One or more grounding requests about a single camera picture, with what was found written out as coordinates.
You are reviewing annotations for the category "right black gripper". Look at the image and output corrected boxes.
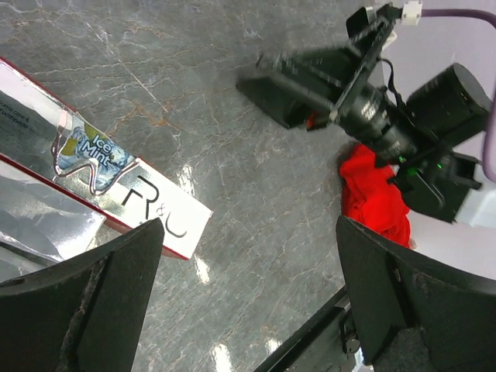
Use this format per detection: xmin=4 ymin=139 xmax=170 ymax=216
xmin=236 ymin=7 xmax=419 ymax=163

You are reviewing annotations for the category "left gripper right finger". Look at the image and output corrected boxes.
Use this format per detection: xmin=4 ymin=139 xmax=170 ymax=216
xmin=336 ymin=216 xmax=495 ymax=371

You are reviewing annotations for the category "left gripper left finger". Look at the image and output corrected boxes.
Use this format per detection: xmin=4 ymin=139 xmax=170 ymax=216
xmin=1 ymin=219 xmax=164 ymax=371

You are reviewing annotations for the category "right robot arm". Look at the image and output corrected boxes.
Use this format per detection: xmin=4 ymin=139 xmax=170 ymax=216
xmin=236 ymin=1 xmax=495 ymax=223

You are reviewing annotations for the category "red cloth on table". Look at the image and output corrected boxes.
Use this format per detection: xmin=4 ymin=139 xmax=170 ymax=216
xmin=339 ymin=144 xmax=411 ymax=249

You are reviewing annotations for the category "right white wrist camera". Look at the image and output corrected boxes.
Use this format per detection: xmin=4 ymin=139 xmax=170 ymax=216
xmin=344 ymin=3 xmax=400 ymax=51

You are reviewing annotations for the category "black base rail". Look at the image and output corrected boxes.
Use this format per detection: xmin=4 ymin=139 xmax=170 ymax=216
xmin=255 ymin=288 xmax=362 ymax=372

